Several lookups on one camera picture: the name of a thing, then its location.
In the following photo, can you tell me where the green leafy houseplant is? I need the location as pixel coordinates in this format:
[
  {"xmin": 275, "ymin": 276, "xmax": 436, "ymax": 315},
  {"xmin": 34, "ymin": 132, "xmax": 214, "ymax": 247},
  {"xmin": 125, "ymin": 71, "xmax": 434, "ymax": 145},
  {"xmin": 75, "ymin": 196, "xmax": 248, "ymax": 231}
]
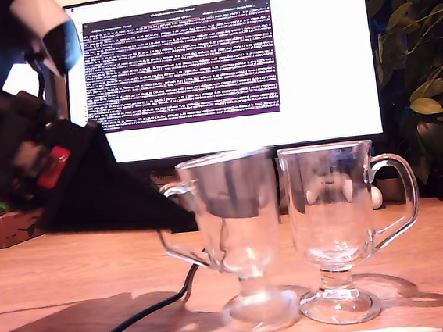
[{"xmin": 364, "ymin": 0, "xmax": 443, "ymax": 191}]

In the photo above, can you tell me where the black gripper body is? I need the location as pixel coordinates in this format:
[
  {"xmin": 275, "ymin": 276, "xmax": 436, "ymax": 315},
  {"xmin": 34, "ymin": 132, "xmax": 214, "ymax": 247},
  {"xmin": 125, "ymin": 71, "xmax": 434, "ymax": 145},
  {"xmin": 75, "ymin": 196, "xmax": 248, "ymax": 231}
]
[{"xmin": 0, "ymin": 81, "xmax": 70, "ymax": 214}]

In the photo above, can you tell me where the large black Huawei monitor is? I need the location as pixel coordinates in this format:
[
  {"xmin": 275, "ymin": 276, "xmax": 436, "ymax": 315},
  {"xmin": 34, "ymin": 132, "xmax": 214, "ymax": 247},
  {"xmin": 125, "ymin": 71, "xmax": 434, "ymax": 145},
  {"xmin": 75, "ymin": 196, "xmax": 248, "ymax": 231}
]
[{"xmin": 56, "ymin": 0, "xmax": 392, "ymax": 243}]

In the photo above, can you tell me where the brown cardboard box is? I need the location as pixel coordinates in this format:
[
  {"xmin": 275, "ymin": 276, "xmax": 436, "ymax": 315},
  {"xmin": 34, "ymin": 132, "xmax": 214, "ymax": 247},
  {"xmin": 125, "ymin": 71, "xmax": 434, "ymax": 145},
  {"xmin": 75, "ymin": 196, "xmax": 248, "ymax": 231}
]
[{"xmin": 0, "ymin": 207, "xmax": 48, "ymax": 250}]

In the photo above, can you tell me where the white game controller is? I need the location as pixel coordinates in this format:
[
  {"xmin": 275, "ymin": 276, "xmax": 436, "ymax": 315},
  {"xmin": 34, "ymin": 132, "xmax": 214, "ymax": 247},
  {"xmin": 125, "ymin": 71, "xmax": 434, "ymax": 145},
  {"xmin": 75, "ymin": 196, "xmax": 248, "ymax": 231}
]
[{"xmin": 304, "ymin": 173, "xmax": 384, "ymax": 216}]

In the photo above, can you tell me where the small clear glass footed cup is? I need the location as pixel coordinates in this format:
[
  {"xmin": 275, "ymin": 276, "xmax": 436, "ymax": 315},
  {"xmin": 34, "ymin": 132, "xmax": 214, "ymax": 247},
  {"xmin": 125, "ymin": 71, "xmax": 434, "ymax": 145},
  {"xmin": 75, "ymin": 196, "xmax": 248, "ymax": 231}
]
[
  {"xmin": 276, "ymin": 134, "xmax": 432, "ymax": 331},
  {"xmin": 150, "ymin": 145, "xmax": 303, "ymax": 332}
]

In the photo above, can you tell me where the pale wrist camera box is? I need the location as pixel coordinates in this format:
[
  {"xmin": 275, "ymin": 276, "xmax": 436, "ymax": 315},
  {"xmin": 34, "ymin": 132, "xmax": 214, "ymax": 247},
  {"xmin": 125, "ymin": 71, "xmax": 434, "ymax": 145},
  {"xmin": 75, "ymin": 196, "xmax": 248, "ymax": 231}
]
[{"xmin": 8, "ymin": 0, "xmax": 87, "ymax": 83}]

